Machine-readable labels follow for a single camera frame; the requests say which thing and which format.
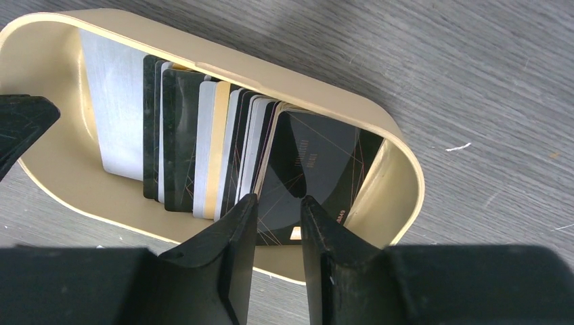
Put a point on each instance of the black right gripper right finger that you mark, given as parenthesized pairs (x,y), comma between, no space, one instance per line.
(350,281)

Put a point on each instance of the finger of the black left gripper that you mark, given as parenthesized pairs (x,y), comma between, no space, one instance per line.
(24,119)

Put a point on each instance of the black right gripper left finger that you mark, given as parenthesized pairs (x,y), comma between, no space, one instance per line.
(204,280)

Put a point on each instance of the black credit card gold lines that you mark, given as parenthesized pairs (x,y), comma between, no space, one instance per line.
(311,155)

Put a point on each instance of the silver credit card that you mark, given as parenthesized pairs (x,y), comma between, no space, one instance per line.
(115,79)

